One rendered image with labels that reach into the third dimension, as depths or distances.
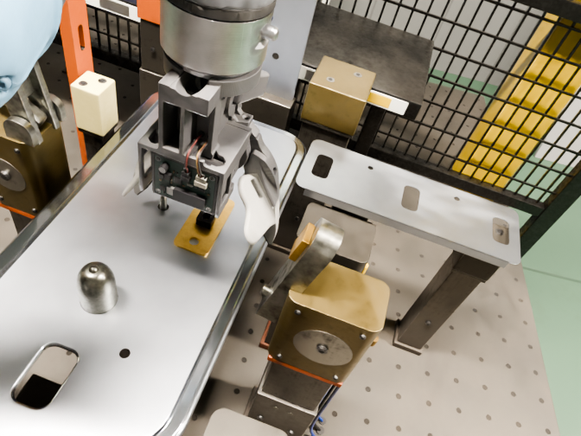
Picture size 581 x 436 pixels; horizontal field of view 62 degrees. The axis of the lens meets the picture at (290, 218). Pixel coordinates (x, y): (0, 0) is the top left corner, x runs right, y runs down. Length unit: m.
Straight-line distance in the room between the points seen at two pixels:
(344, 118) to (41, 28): 0.52
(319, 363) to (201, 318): 0.13
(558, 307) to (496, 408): 1.32
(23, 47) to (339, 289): 0.34
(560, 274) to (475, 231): 1.68
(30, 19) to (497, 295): 0.94
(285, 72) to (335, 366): 0.40
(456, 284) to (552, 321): 1.42
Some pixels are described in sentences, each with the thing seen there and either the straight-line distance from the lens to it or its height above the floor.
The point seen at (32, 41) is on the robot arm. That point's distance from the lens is 0.19.
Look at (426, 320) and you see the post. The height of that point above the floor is 0.80.
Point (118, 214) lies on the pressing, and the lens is 0.54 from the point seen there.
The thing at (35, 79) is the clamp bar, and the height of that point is 1.10.
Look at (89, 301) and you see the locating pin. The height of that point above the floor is 1.02.
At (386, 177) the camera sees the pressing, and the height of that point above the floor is 1.00.
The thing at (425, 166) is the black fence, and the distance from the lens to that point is 1.10.
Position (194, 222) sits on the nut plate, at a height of 1.00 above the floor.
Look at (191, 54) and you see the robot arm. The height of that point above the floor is 1.23.
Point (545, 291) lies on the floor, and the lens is 2.20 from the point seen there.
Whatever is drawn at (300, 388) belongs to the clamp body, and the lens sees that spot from 0.59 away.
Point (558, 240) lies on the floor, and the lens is 2.45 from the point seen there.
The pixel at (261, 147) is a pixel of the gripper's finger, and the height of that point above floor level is 1.13.
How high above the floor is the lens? 1.41
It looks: 47 degrees down
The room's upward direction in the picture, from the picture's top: 17 degrees clockwise
